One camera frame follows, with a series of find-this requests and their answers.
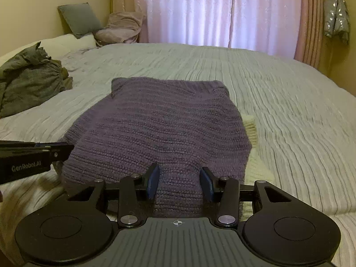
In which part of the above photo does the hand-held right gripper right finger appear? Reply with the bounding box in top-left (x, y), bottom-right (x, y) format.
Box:
top-left (200, 166), bottom-right (292, 228)

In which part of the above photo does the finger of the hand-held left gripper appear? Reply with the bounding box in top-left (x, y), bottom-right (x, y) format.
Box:
top-left (0, 141), bottom-right (75, 162)

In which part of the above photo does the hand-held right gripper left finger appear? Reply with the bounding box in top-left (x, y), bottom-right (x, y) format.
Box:
top-left (68, 163), bottom-right (161, 228)

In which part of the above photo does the purple and cream knit sweater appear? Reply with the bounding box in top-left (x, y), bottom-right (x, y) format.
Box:
top-left (54, 76), bottom-right (276, 219)

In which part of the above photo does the grey plaid garment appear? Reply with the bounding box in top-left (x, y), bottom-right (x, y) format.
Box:
top-left (0, 41), bottom-right (73, 119)

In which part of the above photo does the long white pillow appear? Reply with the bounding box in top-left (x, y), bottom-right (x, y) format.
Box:
top-left (0, 33), bottom-right (98, 64)

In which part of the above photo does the grey striped bedspread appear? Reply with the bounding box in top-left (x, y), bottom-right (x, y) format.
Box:
top-left (0, 42), bottom-right (356, 267)

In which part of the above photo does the grey square pillow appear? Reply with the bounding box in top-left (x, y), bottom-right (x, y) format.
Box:
top-left (57, 3), bottom-right (105, 39)

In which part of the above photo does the crumpled pink blanket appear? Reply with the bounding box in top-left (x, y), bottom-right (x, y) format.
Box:
top-left (93, 12), bottom-right (145, 46)

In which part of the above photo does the sheer pink curtain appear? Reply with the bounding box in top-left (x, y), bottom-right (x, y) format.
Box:
top-left (142, 0), bottom-right (302, 59)

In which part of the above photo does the silver puffer jacket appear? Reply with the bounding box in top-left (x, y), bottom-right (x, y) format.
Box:
top-left (323, 0), bottom-right (350, 45)

